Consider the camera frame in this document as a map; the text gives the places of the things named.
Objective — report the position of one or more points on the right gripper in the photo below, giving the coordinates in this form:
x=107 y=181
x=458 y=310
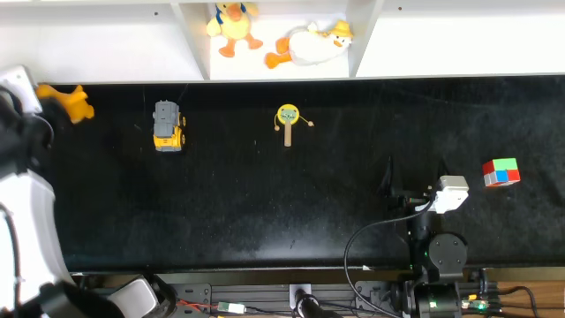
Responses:
x=404 y=199

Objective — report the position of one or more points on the many-coloured puzzle cube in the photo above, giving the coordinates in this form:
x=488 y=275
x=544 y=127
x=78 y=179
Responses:
x=501 y=172

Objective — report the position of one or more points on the yellow rattle drum toy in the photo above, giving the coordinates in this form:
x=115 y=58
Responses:
x=288 y=115

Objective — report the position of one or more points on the grey and yellow toy truck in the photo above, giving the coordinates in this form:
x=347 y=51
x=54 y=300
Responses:
x=167 y=123

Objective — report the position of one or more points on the yellow rubber duck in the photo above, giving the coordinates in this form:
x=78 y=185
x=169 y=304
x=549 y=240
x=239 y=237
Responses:
x=73 y=102

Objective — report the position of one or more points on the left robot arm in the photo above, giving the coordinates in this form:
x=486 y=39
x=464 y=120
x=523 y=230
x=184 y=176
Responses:
x=31 y=221

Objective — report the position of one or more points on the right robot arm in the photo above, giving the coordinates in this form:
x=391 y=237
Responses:
x=446 y=254

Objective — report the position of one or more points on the white plush duck yellow hat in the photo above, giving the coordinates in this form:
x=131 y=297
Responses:
x=313 y=46

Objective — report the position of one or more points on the white shelf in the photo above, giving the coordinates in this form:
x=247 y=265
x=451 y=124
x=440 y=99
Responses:
x=110 y=48

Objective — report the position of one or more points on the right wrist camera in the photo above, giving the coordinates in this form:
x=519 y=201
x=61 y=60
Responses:
x=450 y=194

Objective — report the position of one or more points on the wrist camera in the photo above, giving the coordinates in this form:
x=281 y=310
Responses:
x=17 y=86
x=450 y=194

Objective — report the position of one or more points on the mounting rail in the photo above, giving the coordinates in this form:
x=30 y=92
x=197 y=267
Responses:
x=273 y=300

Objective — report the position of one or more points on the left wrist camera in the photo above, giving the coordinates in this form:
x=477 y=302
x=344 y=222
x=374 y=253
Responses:
x=17 y=86

